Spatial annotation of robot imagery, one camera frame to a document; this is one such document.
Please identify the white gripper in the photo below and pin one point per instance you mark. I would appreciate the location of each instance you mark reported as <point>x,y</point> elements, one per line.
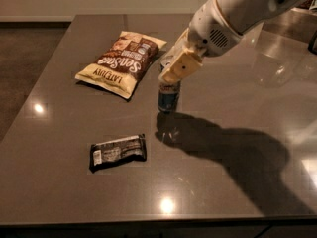
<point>210,29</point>

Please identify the silver blue redbull can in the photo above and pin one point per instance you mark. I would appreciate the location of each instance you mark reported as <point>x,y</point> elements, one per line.
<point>168,95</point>

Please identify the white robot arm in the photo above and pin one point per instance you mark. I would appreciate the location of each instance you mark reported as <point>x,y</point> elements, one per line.
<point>243,15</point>

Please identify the black rxbar chocolate bar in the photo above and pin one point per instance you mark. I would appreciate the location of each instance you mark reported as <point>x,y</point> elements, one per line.
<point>117,152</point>

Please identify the yellow brown chip bag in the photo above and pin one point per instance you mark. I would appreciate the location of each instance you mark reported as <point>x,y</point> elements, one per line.
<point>124,65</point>

